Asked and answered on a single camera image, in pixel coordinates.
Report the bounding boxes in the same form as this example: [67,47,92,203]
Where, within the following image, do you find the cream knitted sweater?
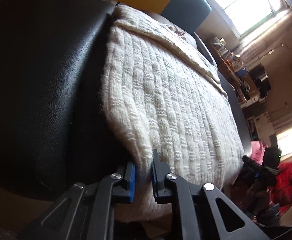
[102,4,244,222]

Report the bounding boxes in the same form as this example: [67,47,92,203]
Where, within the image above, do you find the pink blanket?
[250,141,268,165]

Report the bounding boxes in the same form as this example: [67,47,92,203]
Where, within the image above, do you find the person in red jacket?
[231,162,292,226]

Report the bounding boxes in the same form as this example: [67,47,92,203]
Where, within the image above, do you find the wooden side desk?
[210,36,271,108]

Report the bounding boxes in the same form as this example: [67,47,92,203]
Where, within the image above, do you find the blue bag on desk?
[235,68,248,79]

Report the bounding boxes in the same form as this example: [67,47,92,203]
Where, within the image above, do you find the deer print pillow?
[144,10,197,49]

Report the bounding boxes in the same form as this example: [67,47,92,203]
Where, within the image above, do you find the grey yellow blue sofa chair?
[33,0,219,66]

